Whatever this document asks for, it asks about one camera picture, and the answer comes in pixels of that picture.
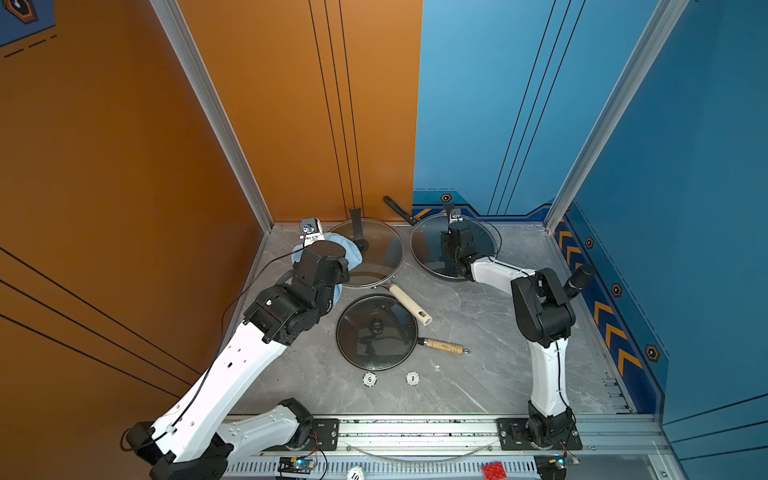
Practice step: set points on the red perforated block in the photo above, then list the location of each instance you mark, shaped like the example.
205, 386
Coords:
494, 471

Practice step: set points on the light blue microfibre cloth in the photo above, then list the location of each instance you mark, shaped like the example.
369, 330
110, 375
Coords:
352, 255

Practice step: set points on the brown wok cream handle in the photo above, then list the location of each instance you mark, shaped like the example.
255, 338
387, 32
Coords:
383, 283

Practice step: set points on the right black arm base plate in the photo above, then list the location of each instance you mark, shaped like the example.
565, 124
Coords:
518, 433

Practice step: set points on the aluminium front rail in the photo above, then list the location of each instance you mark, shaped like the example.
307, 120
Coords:
408, 435

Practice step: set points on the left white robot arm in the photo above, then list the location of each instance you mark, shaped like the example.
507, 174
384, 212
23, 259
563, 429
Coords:
277, 317

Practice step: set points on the small board with wires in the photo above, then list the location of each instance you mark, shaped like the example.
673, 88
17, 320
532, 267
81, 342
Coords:
564, 461

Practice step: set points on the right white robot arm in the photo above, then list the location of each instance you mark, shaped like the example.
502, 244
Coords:
544, 317

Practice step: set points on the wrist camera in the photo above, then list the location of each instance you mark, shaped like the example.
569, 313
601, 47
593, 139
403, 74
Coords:
311, 231
453, 213

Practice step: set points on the right aluminium corner post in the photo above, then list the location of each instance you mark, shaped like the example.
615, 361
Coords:
650, 43

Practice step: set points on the white round marker one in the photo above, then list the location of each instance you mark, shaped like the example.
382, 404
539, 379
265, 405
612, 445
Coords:
412, 378

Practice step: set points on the white round marker five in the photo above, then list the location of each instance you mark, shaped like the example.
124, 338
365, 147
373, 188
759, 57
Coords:
369, 379

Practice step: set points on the large glass pot lid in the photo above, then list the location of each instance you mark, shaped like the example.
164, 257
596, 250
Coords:
380, 246

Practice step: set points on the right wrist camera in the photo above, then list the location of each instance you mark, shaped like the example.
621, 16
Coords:
453, 213

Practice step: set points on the left aluminium corner post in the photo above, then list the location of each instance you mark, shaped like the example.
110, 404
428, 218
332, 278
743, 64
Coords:
177, 31

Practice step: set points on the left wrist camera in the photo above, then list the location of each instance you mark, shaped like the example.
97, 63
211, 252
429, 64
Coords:
311, 231

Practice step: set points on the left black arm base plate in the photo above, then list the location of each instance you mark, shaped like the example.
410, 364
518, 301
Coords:
323, 432

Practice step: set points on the green circuit board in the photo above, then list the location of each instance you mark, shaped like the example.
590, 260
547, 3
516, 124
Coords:
296, 467

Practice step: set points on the white round numbered tag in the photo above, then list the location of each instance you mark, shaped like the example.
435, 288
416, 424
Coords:
355, 473

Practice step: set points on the aluminium corner post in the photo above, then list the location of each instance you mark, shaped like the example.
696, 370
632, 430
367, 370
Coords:
177, 31
650, 43

